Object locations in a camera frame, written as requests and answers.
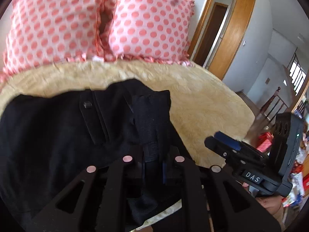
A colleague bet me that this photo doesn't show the pink polka dot pillow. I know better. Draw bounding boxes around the pink polka dot pillow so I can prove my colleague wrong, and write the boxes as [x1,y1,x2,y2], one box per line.
[100,0,195,66]
[1,0,106,82]

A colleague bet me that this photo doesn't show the black pants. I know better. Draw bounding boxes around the black pants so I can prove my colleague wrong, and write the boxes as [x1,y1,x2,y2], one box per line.
[0,78,209,232]

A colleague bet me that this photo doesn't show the wooden stair railing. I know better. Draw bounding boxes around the wooden stair railing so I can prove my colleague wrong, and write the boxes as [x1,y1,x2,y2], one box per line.
[261,48,308,127]

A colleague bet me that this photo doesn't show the wooden door frame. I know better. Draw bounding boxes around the wooden door frame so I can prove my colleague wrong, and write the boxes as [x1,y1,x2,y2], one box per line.
[188,0,256,80]

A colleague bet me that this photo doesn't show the person's right hand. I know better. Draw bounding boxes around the person's right hand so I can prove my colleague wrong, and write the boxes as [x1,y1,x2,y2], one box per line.
[255,195,285,229]

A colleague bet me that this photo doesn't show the yellow patterned bed sheet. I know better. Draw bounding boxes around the yellow patterned bed sheet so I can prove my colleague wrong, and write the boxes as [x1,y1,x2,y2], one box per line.
[1,60,254,231]

